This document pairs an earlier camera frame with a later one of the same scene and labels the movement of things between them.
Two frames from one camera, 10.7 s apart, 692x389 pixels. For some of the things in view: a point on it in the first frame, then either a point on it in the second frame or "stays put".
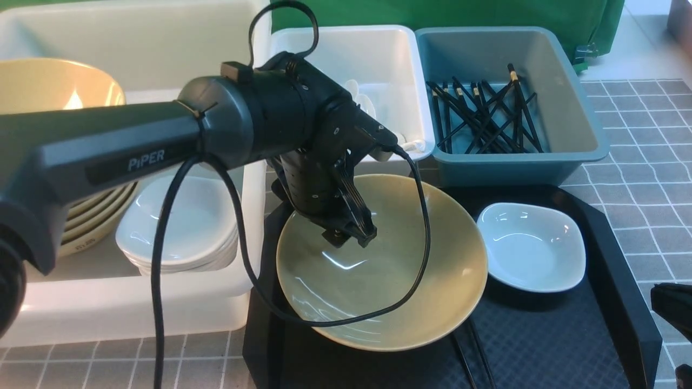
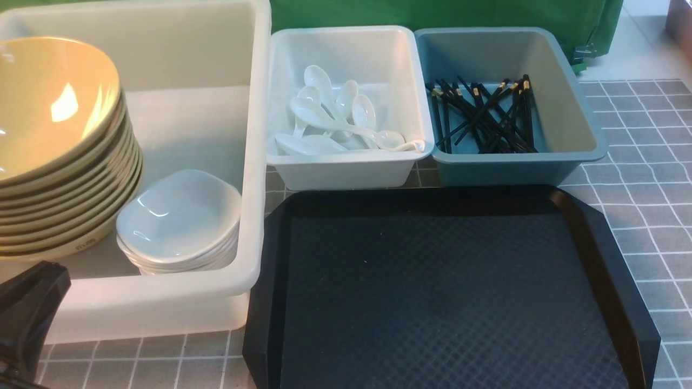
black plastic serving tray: [596, 334] stays put
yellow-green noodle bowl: [321, 279] to [56, 95]
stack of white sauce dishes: [199, 229] stays put
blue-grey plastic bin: [571, 141] stays put
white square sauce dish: [534, 248] to [181, 216]
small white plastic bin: [381, 68] stays put
